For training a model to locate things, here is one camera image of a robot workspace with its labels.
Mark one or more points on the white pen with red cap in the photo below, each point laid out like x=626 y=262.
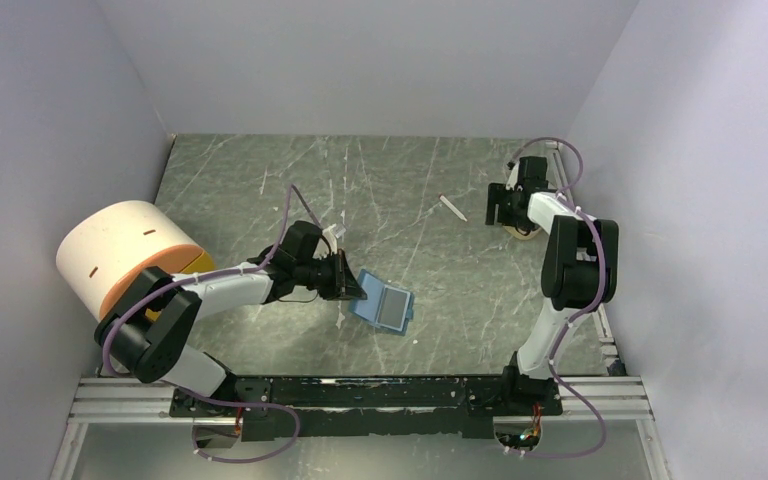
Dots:
x=450 y=206

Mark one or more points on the white and orange cylinder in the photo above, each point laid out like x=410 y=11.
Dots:
x=103 y=254

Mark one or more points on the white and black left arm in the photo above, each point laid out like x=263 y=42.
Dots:
x=147 y=330

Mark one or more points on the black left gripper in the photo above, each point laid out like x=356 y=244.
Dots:
x=344 y=285

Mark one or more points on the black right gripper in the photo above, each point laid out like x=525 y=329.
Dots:
x=497 y=193

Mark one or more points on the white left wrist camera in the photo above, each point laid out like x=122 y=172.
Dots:
x=333 y=234

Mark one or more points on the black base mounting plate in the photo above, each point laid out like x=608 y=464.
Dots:
x=312 y=406

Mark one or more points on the blue card holder wallet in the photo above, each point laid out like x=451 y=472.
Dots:
x=386 y=307

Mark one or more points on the aluminium rail frame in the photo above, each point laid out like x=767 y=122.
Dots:
x=117 y=401

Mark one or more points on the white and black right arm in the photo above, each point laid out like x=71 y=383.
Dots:
x=579 y=270

